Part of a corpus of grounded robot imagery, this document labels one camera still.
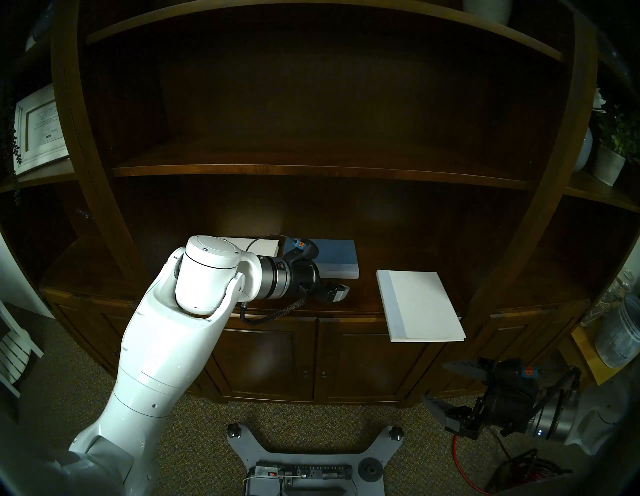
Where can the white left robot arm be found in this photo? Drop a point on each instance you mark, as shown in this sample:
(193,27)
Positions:
(165,325)

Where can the green plant in white pot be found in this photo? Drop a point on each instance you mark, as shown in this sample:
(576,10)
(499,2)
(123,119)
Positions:
(607,166)

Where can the grey electronics box with ports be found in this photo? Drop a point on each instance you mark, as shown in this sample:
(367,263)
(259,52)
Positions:
(305,471)

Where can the blue book with grey spine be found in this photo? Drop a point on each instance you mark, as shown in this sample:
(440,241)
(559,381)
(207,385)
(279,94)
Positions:
(337,252)

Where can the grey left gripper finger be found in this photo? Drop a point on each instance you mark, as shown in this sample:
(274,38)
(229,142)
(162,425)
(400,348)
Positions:
(340,292)

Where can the large white book grey spine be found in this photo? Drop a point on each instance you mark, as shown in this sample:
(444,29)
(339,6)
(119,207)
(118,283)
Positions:
(425,305)

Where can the round white vase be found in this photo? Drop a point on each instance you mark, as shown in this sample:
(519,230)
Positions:
(584,150)

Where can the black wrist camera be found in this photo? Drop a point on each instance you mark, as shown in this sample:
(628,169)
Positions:
(300,249)
(515,372)

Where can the dark wooden bookshelf cabinet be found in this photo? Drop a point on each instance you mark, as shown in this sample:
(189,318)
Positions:
(320,100)

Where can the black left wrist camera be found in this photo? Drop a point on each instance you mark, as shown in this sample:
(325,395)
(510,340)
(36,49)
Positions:
(300,249)

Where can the yellow wooden table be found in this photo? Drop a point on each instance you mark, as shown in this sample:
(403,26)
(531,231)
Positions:
(587,352)

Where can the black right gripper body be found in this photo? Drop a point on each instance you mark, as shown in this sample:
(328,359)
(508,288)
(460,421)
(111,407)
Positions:
(505,412)

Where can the grey robot mobile base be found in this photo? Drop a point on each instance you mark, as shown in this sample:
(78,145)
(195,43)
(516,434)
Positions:
(320,456)

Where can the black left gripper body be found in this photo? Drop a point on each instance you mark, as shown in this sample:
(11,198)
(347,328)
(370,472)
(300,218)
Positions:
(305,277)

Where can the clear glass jar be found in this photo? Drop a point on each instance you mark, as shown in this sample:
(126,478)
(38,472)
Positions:
(607,297)

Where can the white slatted side table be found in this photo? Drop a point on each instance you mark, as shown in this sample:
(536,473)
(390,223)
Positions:
(12,350)

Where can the white framed certificate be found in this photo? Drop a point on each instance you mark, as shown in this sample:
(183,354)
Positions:
(42,127)

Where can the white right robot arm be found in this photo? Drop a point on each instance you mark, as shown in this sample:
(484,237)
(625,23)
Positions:
(595,425)

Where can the white flower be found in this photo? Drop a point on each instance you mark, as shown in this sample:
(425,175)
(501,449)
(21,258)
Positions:
(599,100)

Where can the dark hanging bead plant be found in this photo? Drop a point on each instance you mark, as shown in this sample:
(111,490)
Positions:
(16,150)

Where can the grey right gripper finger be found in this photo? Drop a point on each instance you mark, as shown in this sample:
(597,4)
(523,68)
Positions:
(465,370)
(437,407)

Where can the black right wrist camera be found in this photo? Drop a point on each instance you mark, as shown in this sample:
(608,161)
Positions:
(515,372)

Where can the clear plastic container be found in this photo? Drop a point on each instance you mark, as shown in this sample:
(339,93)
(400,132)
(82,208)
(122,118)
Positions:
(620,335)

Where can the wide white vase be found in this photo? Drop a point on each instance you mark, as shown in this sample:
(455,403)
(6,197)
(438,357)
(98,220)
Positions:
(487,10)

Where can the white book with barcode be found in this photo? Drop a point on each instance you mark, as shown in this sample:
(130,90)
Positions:
(265,246)

